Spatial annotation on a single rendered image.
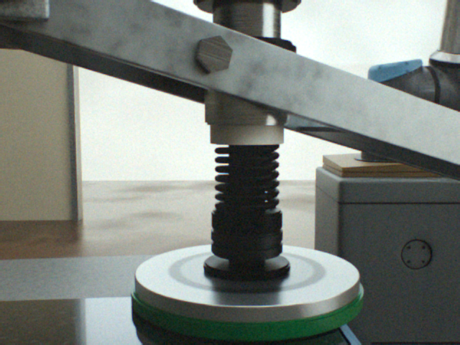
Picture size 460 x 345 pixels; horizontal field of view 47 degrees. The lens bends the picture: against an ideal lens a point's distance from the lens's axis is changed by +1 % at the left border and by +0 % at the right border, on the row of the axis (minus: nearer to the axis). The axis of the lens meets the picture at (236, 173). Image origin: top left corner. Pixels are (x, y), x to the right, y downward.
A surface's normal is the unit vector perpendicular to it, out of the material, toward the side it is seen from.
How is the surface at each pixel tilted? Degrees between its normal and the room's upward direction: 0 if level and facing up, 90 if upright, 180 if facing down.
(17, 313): 0
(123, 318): 0
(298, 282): 0
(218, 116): 90
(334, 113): 90
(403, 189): 90
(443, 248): 90
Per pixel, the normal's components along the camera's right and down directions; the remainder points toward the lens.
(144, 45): 0.36, 0.09
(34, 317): 0.00, -1.00
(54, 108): 0.01, 0.10
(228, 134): -0.49, 0.09
